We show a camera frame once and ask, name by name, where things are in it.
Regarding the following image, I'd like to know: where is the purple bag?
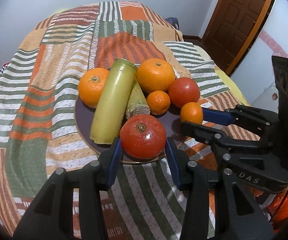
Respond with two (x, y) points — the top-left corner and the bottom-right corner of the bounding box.
(166, 17), (183, 40)

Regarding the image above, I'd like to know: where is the yellow patterned bed sheet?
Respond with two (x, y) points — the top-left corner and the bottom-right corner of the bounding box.
(194, 44), (249, 105)

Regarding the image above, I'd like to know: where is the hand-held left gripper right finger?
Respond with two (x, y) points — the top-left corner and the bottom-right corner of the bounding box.
(166, 137), (274, 240)

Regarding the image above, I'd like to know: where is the purple plate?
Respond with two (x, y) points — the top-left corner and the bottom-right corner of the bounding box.
(74, 66), (184, 164)

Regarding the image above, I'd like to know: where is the thick yellow sugarcane piece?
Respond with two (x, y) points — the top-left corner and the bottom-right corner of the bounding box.
(90, 58), (138, 145)

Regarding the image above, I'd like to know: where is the red tomato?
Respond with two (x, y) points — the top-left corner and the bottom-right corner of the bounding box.
(120, 115), (167, 159)
(168, 77), (201, 109)

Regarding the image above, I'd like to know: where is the white wardrobe door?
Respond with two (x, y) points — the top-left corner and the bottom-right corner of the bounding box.
(230, 0), (288, 110)

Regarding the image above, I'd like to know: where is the striped patchwork blanket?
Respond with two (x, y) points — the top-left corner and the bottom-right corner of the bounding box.
(0, 1), (262, 240)

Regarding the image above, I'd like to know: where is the large orange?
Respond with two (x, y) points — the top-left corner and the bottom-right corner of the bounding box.
(78, 67), (110, 109)
(136, 58), (176, 94)

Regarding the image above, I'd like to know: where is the small mandarin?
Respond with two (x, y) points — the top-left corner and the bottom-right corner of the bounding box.
(147, 90), (171, 115)
(180, 102), (204, 125)

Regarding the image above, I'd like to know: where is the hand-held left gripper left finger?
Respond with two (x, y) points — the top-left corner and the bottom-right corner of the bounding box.
(13, 137), (122, 240)

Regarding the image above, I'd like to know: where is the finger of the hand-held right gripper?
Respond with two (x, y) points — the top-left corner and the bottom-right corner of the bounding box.
(180, 121), (272, 161)
(200, 104), (280, 138)

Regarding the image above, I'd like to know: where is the brown wooden door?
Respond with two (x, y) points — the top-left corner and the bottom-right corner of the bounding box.
(201, 0), (277, 74)

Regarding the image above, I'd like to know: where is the orange cloth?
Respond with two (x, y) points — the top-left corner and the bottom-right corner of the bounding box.
(254, 180), (288, 230)

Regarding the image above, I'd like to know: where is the thin yellow sugarcane piece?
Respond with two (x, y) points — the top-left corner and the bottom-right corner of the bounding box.
(125, 79), (151, 119)

